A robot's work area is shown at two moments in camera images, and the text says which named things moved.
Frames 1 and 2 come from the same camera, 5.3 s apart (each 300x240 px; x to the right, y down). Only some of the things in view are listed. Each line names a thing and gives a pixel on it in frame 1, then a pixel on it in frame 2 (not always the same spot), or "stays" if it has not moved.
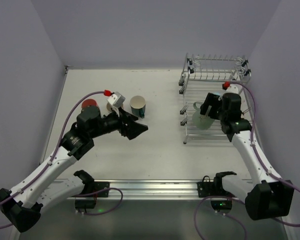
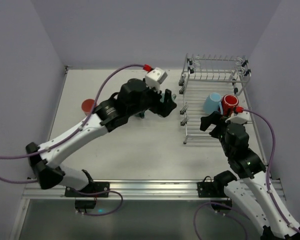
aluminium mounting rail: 143,190 stays
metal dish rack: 205,74 stays
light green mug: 201,121 to 173,97
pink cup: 89,102 stays
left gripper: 125,124 to 159,105
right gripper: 209,107 to 217,123
